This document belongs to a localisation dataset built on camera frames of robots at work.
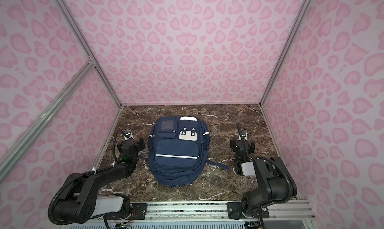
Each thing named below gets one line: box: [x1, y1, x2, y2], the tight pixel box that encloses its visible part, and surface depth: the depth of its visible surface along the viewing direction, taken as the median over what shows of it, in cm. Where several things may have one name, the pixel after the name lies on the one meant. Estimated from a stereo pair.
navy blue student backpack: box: [138, 116, 231, 187], surface depth 88 cm
